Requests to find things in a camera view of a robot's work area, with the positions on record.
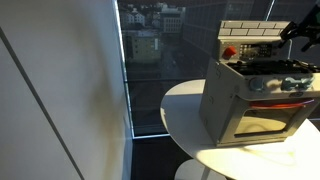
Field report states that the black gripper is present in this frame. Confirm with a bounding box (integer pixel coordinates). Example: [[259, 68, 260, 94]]
[[278, 4, 320, 53]]

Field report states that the white toy stove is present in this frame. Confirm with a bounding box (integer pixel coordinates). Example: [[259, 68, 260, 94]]
[[198, 19, 320, 148]]

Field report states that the blue stove knob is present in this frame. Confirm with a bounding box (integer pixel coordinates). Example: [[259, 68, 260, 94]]
[[280, 77, 300, 92], [248, 76, 266, 93], [298, 75, 316, 91]]

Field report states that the black stove control display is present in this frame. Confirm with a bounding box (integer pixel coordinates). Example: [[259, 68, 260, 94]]
[[239, 43, 274, 60]]

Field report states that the red stove knob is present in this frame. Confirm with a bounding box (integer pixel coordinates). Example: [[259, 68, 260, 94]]
[[222, 45, 238, 61]]

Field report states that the black burner grate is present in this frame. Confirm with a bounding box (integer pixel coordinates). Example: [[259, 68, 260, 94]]
[[229, 59, 320, 76]]

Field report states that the white building outside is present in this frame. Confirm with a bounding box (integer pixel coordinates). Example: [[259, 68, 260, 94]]
[[159, 6, 186, 34]]

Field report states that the beige building outside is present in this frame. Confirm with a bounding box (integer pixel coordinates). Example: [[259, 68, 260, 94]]
[[130, 29, 162, 64]]

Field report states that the white round table base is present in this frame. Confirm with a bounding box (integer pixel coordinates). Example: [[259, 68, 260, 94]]
[[173, 158, 228, 180]]

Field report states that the red oven door handle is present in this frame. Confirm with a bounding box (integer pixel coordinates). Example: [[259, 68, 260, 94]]
[[249, 98, 316, 110]]

